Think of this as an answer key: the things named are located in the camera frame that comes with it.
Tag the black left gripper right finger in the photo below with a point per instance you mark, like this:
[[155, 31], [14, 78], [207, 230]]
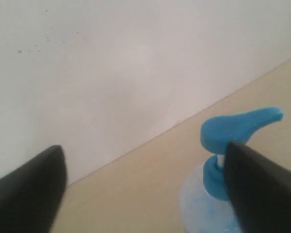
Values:
[[259, 190]]

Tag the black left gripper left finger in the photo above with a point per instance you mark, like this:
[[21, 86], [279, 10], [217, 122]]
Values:
[[31, 195]]

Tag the blue pump soap bottle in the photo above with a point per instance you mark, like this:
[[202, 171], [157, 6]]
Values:
[[204, 203]]

